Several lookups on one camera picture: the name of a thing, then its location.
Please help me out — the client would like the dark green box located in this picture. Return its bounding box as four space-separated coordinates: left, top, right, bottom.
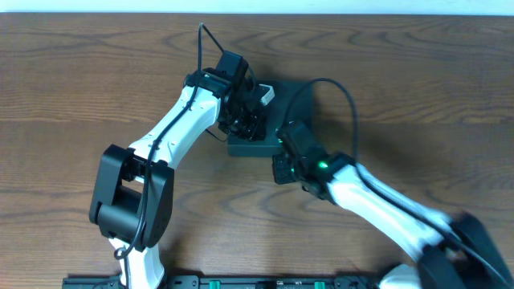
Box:
227 79 314 157

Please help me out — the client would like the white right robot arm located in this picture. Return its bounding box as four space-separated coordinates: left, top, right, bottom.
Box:
272 122 513 288

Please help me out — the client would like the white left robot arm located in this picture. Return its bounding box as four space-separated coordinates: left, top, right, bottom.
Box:
89 51 275 288

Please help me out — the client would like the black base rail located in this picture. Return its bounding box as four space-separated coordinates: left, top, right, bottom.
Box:
61 275 379 289

